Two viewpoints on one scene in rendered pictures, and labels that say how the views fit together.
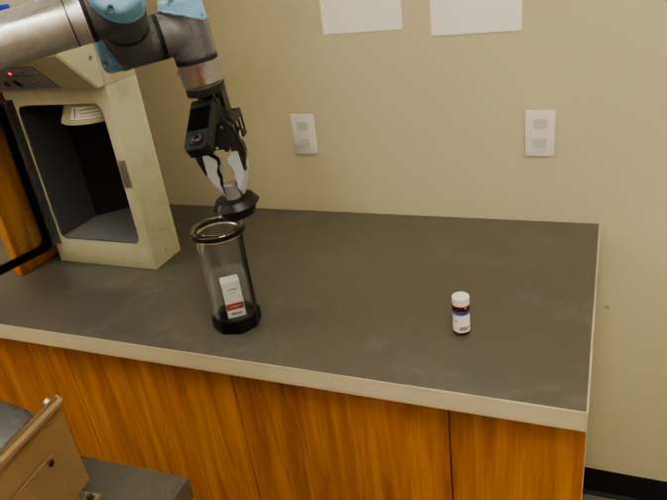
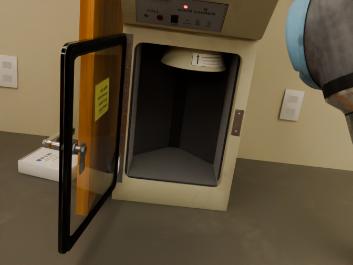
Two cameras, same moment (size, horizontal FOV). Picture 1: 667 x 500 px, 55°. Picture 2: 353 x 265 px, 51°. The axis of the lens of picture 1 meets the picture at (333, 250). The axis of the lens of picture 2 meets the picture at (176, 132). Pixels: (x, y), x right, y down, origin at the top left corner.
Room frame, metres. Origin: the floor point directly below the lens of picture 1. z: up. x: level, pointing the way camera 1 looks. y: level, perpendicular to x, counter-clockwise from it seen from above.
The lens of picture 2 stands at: (0.75, 1.01, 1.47)
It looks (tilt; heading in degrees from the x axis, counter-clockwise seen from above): 20 degrees down; 333
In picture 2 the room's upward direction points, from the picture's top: 7 degrees clockwise
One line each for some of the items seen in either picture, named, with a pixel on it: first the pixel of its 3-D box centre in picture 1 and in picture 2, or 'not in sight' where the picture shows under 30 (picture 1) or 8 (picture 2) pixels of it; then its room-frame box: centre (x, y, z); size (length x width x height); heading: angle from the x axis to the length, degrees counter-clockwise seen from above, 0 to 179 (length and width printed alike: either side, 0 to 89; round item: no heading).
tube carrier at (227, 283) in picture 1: (226, 273); not in sight; (1.17, 0.22, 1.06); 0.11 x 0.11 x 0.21
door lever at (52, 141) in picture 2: not in sight; (66, 139); (1.42, 0.90, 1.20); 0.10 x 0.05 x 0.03; 145
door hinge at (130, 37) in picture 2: (33, 176); (122, 113); (1.59, 0.74, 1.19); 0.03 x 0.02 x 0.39; 65
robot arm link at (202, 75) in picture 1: (200, 73); not in sight; (1.17, 0.19, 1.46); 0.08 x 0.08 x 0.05
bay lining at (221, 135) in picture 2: (111, 158); (180, 105); (1.65, 0.55, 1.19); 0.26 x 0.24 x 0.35; 65
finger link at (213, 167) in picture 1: (218, 171); not in sight; (1.18, 0.20, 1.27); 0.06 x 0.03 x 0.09; 168
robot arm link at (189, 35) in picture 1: (186, 29); not in sight; (1.17, 0.20, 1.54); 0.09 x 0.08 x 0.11; 107
